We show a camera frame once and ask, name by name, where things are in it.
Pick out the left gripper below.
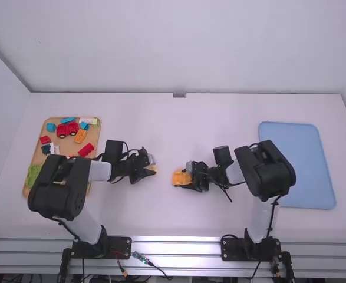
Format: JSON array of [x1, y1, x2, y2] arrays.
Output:
[[127, 146, 158, 185]]

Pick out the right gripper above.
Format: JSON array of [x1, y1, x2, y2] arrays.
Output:
[[182, 160, 211, 193]]

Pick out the yellow toy car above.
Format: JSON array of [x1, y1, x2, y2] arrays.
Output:
[[172, 168, 193, 188]]

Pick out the silver rails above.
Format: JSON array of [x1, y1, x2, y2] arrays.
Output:
[[0, 235, 346, 278]]

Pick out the orange toy brick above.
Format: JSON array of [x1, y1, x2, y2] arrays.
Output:
[[73, 130, 89, 144]]

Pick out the tan tray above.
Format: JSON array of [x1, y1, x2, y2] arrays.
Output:
[[21, 116, 102, 199]]

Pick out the red toy car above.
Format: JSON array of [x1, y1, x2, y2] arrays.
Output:
[[56, 123, 80, 139]]

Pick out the blue mat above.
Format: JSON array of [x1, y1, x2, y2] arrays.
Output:
[[258, 120, 337, 210]]

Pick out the black cable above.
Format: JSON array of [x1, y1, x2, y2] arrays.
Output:
[[216, 173, 234, 204], [144, 259, 174, 281]]

